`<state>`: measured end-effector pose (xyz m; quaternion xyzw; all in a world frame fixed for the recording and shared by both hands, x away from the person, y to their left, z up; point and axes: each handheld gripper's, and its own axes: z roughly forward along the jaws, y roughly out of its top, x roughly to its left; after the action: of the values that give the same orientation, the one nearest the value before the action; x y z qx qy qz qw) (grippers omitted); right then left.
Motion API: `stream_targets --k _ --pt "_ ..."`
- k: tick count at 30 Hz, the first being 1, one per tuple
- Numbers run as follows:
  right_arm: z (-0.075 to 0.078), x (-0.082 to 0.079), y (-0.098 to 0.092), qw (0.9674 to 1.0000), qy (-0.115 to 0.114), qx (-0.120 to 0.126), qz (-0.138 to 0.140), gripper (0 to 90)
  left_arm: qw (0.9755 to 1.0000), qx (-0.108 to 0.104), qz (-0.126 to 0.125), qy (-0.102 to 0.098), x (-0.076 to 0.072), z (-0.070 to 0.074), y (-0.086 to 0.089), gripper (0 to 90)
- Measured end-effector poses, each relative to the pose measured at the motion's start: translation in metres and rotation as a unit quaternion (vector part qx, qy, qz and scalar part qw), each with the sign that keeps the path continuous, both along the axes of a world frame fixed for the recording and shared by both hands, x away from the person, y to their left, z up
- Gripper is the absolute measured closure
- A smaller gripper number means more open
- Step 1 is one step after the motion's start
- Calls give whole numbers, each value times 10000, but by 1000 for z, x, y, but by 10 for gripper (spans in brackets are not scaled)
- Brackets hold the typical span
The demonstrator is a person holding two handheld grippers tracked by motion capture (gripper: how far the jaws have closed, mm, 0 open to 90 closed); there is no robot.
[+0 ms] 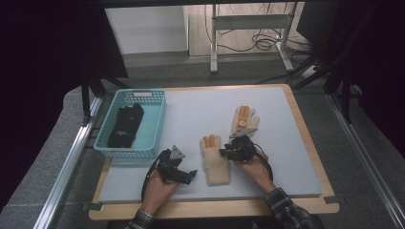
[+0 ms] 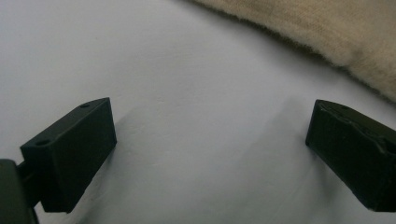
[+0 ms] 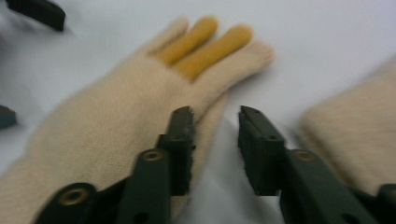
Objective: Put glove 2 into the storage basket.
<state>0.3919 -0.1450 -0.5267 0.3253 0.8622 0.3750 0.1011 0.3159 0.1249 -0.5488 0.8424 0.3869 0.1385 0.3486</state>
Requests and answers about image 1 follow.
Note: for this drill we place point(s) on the teal plastic basket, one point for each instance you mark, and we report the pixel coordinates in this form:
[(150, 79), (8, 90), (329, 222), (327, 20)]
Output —
[(153, 127)]

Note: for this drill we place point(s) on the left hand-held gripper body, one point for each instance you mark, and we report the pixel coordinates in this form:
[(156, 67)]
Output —
[(168, 167)]

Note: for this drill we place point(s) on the dark curtain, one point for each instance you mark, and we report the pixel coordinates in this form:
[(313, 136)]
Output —
[(387, 79), (41, 79)]

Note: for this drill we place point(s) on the person's left hand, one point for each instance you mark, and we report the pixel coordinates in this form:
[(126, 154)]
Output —
[(157, 194)]

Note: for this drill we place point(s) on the cream glove with orange print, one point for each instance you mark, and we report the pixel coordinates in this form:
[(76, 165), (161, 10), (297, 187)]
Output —
[(245, 116)]

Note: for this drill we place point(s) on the white power strip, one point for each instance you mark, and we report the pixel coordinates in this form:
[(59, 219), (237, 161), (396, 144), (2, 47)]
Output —
[(309, 71)]

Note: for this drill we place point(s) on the cream glove with orange fingertips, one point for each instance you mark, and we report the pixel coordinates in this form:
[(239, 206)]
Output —
[(216, 168)]

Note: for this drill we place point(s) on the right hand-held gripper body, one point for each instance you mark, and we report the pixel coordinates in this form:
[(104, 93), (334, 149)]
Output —
[(243, 149)]

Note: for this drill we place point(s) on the white foam mat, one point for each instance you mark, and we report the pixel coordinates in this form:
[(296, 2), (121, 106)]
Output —
[(270, 171)]

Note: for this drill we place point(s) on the white metal stand frame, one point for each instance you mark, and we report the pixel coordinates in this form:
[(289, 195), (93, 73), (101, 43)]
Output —
[(251, 21)]

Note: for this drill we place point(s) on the black metal stand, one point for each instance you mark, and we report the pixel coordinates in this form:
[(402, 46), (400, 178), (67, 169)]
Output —
[(85, 101), (346, 98)]

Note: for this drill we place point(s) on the plain black glove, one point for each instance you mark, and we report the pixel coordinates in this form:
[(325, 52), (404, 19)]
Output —
[(111, 142)]

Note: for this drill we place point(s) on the person's right hand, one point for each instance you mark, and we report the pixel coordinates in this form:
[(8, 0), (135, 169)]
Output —
[(258, 171)]

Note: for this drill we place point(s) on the aluminium rail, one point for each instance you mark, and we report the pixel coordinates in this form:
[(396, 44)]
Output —
[(366, 159), (68, 159)]

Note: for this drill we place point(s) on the black glove with emblem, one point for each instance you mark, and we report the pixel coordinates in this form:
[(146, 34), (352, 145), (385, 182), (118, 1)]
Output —
[(125, 125)]

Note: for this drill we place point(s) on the white cabinet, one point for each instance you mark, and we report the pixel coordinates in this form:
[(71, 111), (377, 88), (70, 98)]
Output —
[(146, 28)]

